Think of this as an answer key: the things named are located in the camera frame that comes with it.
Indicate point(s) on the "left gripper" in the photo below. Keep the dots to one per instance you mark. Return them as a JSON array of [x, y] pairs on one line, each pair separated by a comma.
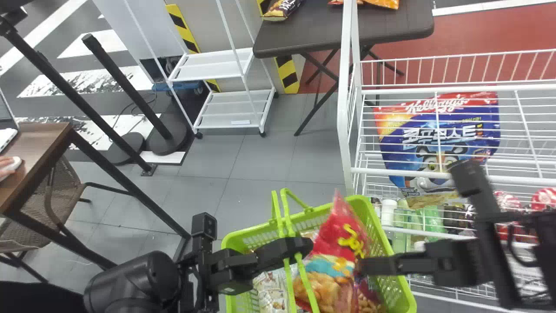
[[230, 271]]

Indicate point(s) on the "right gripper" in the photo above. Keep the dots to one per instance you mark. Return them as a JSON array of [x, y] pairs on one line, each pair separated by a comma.
[[456, 263]]

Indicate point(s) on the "red snack packet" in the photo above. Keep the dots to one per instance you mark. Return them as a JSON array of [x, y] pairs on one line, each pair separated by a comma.
[[545, 198], [343, 234]]

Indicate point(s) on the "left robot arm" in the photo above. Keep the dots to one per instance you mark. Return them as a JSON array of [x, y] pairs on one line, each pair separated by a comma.
[[130, 282]]

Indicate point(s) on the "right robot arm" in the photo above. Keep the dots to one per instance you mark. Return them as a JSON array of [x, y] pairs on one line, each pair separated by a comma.
[[545, 256]]

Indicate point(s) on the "green basket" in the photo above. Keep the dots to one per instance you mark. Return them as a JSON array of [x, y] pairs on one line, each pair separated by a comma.
[[393, 282]]

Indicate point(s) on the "white snack packet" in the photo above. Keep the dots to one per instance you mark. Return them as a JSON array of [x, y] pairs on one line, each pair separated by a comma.
[[269, 291]]

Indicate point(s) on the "white bottle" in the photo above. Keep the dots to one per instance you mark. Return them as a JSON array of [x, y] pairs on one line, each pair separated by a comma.
[[388, 213]]

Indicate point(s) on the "green bottle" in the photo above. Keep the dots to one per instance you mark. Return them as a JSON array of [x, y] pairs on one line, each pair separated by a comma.
[[430, 219]]

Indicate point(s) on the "blue cereal bag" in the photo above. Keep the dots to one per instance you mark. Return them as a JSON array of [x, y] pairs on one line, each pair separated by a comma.
[[434, 126]]

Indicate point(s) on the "white shelf trolley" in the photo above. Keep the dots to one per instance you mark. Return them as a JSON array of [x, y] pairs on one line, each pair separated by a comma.
[[217, 65]]

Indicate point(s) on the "dark side table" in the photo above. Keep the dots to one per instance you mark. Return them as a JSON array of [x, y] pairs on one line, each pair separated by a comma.
[[339, 30]]

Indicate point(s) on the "brown chair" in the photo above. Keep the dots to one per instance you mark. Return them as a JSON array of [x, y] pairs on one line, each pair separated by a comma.
[[56, 195]]

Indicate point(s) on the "brown snack packet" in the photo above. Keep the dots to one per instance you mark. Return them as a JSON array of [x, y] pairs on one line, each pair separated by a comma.
[[280, 8]]

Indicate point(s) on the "orange snack packet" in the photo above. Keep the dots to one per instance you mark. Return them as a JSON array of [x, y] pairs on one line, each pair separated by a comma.
[[378, 3]]

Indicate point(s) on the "brown side table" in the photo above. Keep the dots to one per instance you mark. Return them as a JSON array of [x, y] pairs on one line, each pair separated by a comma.
[[34, 152]]

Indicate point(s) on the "person's hand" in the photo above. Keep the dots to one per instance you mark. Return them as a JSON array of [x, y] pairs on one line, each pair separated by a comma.
[[6, 165]]

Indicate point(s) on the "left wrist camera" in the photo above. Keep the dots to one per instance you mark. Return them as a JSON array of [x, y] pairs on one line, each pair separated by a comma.
[[204, 227]]

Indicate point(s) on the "yellow black striped post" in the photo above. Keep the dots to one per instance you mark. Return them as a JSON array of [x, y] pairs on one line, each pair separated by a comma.
[[287, 74], [184, 30]]

